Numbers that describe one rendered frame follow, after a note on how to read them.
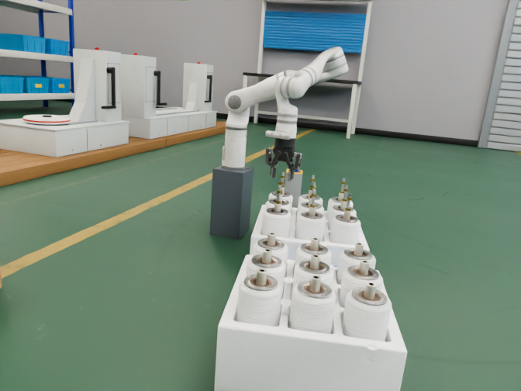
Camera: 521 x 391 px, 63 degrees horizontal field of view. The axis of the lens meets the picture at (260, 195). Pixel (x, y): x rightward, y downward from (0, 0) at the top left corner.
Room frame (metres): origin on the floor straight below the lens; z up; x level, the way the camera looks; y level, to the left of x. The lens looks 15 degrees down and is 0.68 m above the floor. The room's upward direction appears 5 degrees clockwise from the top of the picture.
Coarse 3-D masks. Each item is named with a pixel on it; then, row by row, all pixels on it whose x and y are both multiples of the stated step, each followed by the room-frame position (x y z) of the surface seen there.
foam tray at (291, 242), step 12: (324, 216) 1.60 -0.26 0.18; (324, 228) 1.46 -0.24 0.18; (360, 228) 1.49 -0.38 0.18; (252, 240) 1.32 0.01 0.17; (288, 240) 1.31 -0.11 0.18; (300, 240) 1.32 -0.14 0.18; (324, 240) 1.34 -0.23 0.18; (360, 240) 1.36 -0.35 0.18; (252, 252) 1.32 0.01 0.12; (288, 252) 1.31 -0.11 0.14; (336, 252) 1.30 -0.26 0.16; (336, 264) 1.30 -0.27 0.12
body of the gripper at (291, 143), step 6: (276, 138) 1.49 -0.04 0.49; (294, 138) 1.49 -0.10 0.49; (276, 144) 1.49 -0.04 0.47; (282, 144) 1.47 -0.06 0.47; (288, 144) 1.47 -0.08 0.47; (294, 144) 1.49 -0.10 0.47; (276, 150) 1.51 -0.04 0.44; (282, 150) 1.50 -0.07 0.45; (288, 150) 1.49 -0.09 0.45; (294, 150) 1.49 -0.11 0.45; (282, 156) 1.50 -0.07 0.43; (288, 156) 1.49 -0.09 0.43
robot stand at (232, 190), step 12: (216, 168) 1.78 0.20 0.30; (252, 168) 1.85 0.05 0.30; (216, 180) 1.77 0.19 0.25; (228, 180) 1.76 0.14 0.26; (240, 180) 1.74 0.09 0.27; (252, 180) 1.86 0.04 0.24; (216, 192) 1.77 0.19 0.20; (228, 192) 1.75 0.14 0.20; (240, 192) 1.74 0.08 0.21; (216, 204) 1.77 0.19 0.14; (228, 204) 1.75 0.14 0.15; (240, 204) 1.74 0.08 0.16; (216, 216) 1.77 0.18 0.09; (228, 216) 1.75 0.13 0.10; (240, 216) 1.74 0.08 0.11; (216, 228) 1.77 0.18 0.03; (228, 228) 1.75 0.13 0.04; (240, 228) 1.75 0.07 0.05
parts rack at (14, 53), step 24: (0, 0) 6.10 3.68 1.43; (24, 0) 5.80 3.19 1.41; (72, 0) 6.63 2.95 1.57; (72, 24) 6.62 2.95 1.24; (72, 48) 6.60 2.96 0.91; (72, 72) 6.60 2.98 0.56; (0, 96) 5.35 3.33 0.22; (24, 96) 5.70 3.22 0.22; (48, 96) 6.10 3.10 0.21; (72, 96) 6.56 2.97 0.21
